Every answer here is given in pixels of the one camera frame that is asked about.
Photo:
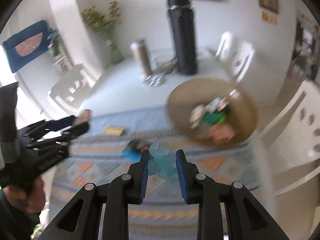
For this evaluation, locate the vase with dried flowers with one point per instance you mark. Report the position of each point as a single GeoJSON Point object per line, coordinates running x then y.
{"type": "Point", "coordinates": [105, 27]}

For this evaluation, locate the white chair far left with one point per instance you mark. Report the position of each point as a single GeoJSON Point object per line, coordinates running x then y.
{"type": "Point", "coordinates": [72, 89]}

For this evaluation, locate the white blue toy gun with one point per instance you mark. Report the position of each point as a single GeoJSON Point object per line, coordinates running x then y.
{"type": "Point", "coordinates": [217, 104]}

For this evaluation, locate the blister pill pack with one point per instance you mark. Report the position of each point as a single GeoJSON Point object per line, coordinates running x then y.
{"type": "Point", "coordinates": [154, 80]}

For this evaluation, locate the light blue plastic snowflake toy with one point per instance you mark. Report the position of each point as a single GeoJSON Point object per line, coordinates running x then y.
{"type": "Point", "coordinates": [162, 162]}

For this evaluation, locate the steel thermos cup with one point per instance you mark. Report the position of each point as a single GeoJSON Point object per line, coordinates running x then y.
{"type": "Point", "coordinates": [140, 53]}

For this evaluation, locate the yellow cylinder stick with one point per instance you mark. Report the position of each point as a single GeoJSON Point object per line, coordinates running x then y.
{"type": "Point", "coordinates": [114, 130]}

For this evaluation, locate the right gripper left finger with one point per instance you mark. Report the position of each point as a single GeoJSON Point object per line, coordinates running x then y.
{"type": "Point", "coordinates": [127, 189]}

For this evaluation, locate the pink oval case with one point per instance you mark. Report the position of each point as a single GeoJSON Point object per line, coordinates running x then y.
{"type": "Point", "coordinates": [84, 116]}

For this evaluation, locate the patterned blue woven rug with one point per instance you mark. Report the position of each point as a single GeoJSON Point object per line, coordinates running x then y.
{"type": "Point", "coordinates": [98, 157]}

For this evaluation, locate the pink patterned small box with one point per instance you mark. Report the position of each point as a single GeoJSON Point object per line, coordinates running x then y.
{"type": "Point", "coordinates": [221, 134]}

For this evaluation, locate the blue lighter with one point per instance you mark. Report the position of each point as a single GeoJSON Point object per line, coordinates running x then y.
{"type": "Point", "coordinates": [129, 153]}

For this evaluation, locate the white chair far right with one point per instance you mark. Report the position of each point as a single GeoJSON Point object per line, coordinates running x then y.
{"type": "Point", "coordinates": [235, 55]}

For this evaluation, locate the black haired red doll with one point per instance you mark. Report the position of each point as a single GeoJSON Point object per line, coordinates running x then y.
{"type": "Point", "coordinates": [138, 145]}

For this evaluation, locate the tall black thermos bottle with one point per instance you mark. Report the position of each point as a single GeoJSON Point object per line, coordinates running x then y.
{"type": "Point", "coordinates": [181, 17]}

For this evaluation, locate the person's left hand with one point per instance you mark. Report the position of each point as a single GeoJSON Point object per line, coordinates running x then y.
{"type": "Point", "coordinates": [33, 202]}

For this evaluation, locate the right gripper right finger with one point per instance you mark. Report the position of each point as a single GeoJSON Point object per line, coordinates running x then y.
{"type": "Point", "coordinates": [197, 188]}

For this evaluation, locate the green plastic snowflake toy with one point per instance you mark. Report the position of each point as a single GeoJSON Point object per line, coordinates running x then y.
{"type": "Point", "coordinates": [214, 118]}

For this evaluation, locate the white chair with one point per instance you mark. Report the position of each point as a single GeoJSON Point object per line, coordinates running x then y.
{"type": "Point", "coordinates": [235, 55]}
{"type": "Point", "coordinates": [291, 139]}
{"type": "Point", "coordinates": [72, 89]}

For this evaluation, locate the round woven straw basket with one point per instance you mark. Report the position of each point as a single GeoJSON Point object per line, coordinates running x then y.
{"type": "Point", "coordinates": [243, 116]}

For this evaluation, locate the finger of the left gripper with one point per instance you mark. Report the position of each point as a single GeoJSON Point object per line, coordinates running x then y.
{"type": "Point", "coordinates": [75, 131]}
{"type": "Point", "coordinates": [56, 125]}

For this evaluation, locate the white chair near right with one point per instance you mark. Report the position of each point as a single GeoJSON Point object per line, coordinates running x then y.
{"type": "Point", "coordinates": [291, 139]}

